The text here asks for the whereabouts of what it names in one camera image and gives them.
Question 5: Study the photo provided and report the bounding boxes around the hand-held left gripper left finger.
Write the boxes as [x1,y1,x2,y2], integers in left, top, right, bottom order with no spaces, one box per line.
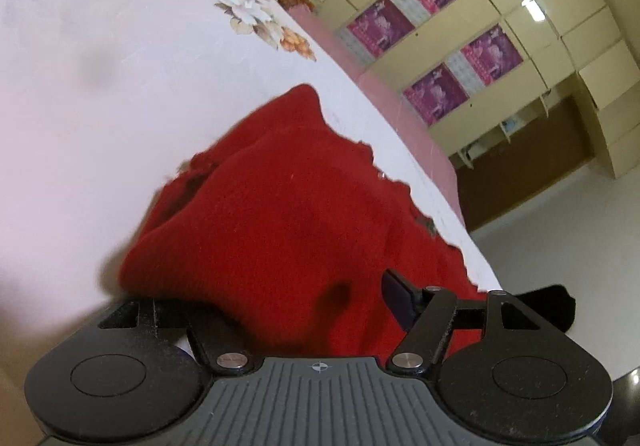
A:
[97,298,253,373]

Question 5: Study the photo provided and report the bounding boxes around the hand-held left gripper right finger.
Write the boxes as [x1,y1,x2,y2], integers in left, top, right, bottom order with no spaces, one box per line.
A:
[381,268,566,373]

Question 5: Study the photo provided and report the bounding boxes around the red sequined sweater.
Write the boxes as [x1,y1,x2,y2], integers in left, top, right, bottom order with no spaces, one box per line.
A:
[120,83,488,359]

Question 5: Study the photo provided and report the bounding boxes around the pink bedsheet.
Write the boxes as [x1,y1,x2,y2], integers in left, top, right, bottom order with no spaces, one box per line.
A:
[290,6,468,231]

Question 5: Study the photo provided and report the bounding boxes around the brown wooden door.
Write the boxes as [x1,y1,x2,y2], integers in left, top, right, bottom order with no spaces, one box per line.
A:
[455,96,596,231]

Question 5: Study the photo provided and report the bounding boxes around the cream corner shelves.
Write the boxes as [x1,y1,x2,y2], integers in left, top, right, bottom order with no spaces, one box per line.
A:
[450,90,556,171]

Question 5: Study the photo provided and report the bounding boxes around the white floral bedsheet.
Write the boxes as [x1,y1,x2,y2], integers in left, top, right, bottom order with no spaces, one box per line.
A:
[0,0,503,377]

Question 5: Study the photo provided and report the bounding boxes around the cream wardrobe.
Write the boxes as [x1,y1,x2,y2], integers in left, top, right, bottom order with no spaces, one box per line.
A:
[315,0,640,179]

